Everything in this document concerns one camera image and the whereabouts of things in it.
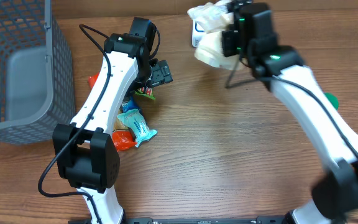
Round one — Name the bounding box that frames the green snack packet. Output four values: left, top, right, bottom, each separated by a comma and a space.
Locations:
135, 87, 155, 100

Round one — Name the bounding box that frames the beige paper bag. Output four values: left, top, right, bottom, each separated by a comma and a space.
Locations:
187, 0, 238, 70

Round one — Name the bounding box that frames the blue Oreo cookie pack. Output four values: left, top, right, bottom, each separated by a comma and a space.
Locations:
121, 96, 141, 113

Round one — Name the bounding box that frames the teal snack packet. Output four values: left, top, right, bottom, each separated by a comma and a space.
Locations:
117, 109, 157, 147

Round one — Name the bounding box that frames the red snack packet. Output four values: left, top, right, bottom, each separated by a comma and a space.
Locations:
88, 73, 138, 152

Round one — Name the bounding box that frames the green lid jar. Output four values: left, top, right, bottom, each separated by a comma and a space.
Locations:
324, 93, 339, 110

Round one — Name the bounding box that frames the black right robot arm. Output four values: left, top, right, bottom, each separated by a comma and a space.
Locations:
222, 1, 358, 223

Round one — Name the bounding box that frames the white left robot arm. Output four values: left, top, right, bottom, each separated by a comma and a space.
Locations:
38, 17, 173, 223

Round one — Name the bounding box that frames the white barcode scanner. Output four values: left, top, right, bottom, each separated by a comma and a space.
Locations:
191, 20, 206, 48

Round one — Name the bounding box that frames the dark grey plastic basket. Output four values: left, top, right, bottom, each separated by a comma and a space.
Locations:
0, 0, 75, 145

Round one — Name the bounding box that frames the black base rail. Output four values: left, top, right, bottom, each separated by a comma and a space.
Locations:
121, 216, 285, 224

